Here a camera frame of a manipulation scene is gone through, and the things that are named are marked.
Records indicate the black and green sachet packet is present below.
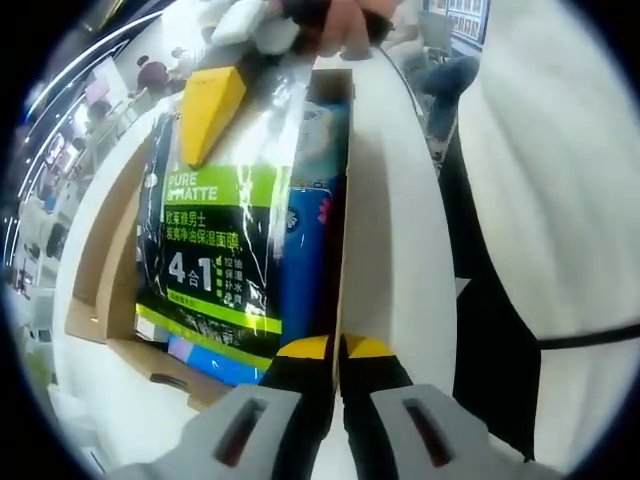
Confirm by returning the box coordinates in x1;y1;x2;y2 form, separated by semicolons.
133;57;311;374

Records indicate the person's blue jeans leg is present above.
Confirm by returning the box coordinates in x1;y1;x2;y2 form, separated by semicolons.
418;54;482;169

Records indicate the person's white and black shirt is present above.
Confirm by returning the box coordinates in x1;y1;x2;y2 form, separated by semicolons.
427;0;639;464

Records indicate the black cable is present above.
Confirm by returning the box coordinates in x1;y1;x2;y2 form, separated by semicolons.
537;319;640;351

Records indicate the brown cardboard shoe box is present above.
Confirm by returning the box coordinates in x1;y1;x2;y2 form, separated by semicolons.
64;69;359;416

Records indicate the pink monitor screen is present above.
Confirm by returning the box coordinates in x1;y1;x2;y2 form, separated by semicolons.
84;64;121;107

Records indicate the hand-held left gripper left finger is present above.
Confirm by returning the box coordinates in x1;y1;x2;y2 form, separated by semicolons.
117;334;336;480

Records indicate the blue tissue pack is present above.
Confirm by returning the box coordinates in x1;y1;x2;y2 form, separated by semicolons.
167;97;351;387

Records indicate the person's right hand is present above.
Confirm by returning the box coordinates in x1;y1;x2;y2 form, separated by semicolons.
313;0;375;60

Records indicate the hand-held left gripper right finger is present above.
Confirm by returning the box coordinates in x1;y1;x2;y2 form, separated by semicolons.
339;332;566;480

